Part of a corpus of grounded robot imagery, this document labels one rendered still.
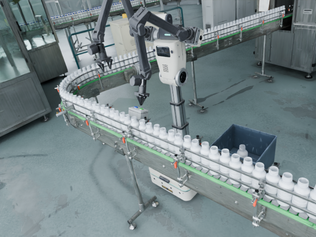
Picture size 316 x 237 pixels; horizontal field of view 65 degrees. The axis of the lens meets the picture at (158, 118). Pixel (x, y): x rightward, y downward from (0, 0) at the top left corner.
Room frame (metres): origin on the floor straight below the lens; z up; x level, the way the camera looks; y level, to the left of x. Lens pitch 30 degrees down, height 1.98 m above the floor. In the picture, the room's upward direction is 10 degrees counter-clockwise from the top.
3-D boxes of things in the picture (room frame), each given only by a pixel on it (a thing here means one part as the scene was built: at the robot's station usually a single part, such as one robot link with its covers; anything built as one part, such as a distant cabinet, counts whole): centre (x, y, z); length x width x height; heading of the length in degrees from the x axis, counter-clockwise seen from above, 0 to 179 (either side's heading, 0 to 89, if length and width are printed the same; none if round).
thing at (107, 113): (1.68, 0.37, 1.08); 0.06 x 0.06 x 0.17
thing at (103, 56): (1.86, 0.32, 1.51); 0.10 x 0.07 x 0.07; 132
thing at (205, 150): (1.04, -0.22, 1.08); 0.06 x 0.06 x 0.17
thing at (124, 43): (5.91, 0.07, 0.59); 1.10 x 0.62 x 1.18; 114
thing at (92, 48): (1.83, 0.34, 1.60); 0.12 x 0.09 x 0.12; 133
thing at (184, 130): (2.03, -0.20, 0.49); 0.13 x 0.13 x 0.40; 42
